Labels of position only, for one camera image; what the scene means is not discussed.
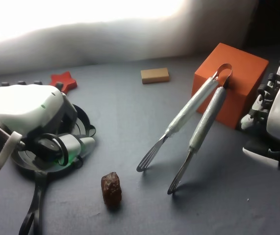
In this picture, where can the black frying pan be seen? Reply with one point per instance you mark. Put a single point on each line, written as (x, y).
(39, 191)

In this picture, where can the red star block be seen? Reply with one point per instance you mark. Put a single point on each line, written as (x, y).
(66, 79)

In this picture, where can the grey table cover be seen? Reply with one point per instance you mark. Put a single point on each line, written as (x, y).
(120, 122)

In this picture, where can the large orange block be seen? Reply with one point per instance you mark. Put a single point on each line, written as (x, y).
(237, 73)

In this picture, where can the tan wooden block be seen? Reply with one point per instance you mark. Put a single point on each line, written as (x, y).
(154, 74)

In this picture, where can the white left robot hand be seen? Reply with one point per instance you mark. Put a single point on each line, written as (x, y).
(24, 105)

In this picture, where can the brown food piece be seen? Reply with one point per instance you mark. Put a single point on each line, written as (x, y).
(110, 189)

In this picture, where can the taped metal tongs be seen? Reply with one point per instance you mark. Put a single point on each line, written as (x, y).
(196, 102)

